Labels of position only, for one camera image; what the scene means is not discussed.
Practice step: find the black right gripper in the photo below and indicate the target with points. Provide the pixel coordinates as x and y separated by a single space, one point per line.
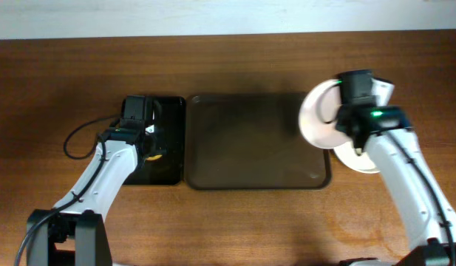
358 144

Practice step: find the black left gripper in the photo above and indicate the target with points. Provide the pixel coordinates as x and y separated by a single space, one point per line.
154 146

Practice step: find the green and yellow sponge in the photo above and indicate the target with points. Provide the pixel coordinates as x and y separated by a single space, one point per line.
154 158

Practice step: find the white plate with sauce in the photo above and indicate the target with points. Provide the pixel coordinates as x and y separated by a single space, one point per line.
360 163

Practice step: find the pink-rimmed plate with sauce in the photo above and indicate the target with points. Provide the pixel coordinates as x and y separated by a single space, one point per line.
317 116

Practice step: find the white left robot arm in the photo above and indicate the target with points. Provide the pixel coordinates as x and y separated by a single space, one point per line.
72 232

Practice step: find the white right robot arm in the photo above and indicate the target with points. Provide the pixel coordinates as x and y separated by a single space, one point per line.
387 136

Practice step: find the black water tray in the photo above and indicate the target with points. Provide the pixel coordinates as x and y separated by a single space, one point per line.
171 127

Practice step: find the brown serving tray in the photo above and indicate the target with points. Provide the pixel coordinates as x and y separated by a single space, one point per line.
251 141

